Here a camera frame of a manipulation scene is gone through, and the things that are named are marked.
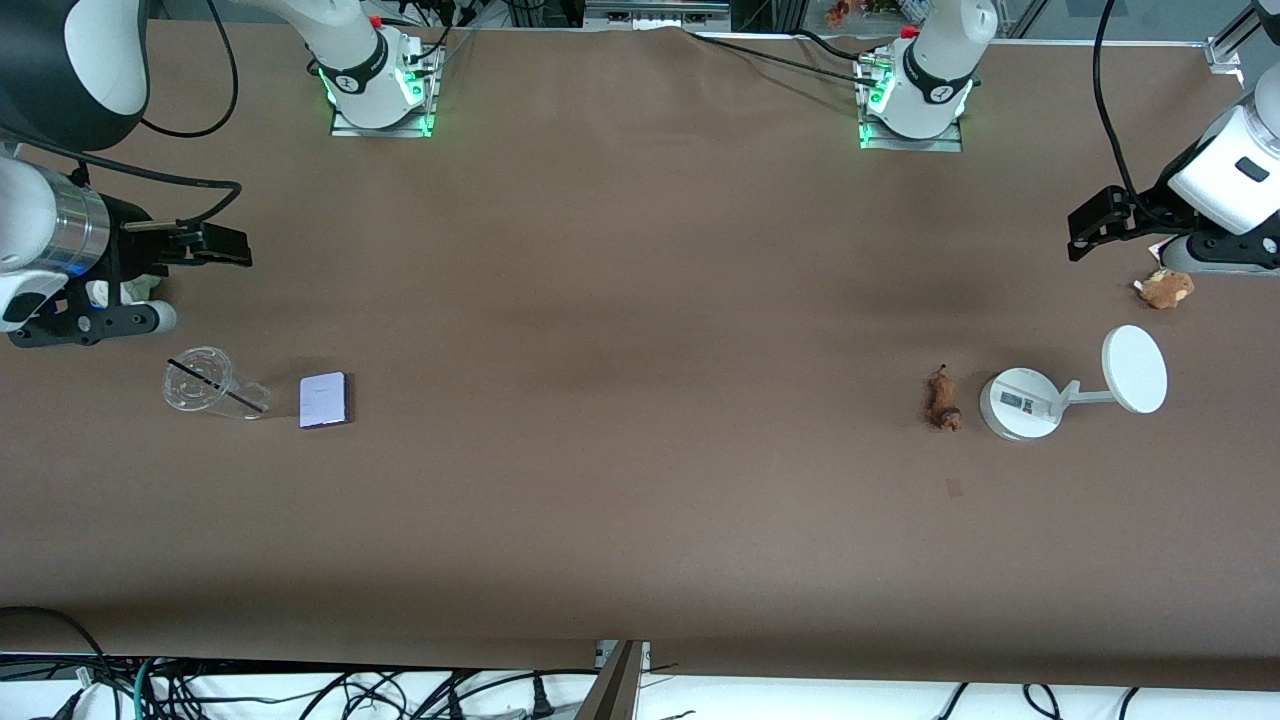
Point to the small orange toy figure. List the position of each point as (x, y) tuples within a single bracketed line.
[(837, 12)]

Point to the brown lion statue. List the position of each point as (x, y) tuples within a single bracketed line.
[(943, 400)]

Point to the aluminium table leg profile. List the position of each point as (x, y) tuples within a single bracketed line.
[(612, 685)]

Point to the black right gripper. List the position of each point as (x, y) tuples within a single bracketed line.
[(127, 240)]

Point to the lilac phone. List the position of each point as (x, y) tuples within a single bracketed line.
[(325, 400)]

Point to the clear plastic cup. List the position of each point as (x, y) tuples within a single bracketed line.
[(205, 385)]

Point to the silver metal bracket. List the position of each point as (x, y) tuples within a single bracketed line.
[(655, 12)]

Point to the brown plush toy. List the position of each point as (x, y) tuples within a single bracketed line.
[(1165, 290)]

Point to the black drinking straw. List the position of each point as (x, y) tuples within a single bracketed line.
[(222, 386)]

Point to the black power plug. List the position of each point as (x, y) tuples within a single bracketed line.
[(541, 697)]

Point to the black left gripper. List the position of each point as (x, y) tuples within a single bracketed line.
[(1143, 210)]

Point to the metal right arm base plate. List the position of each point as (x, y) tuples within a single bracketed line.
[(380, 128)]

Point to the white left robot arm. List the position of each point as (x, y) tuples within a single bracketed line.
[(935, 75)]

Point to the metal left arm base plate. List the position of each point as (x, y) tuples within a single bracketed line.
[(915, 144)]

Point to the grey-green Totoro plush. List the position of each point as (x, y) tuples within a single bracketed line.
[(143, 287)]

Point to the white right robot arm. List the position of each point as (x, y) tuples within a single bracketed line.
[(362, 70)]

